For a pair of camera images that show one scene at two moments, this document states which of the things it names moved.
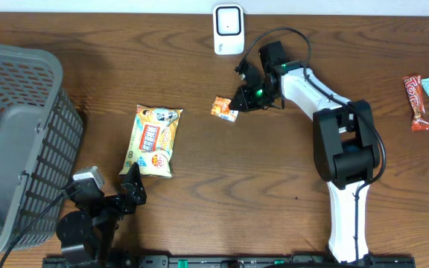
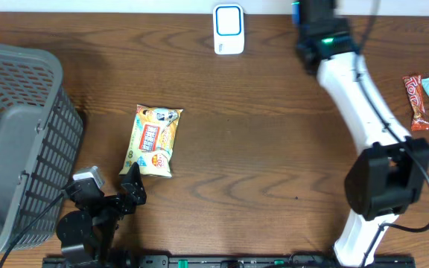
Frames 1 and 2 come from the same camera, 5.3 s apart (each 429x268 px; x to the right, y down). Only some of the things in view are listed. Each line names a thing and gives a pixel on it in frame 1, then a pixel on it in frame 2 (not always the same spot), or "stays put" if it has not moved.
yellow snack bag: x=152 y=141 stays put
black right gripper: x=245 y=103 to x=342 y=25
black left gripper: x=135 y=190 stays put
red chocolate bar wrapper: x=412 y=85 stays put
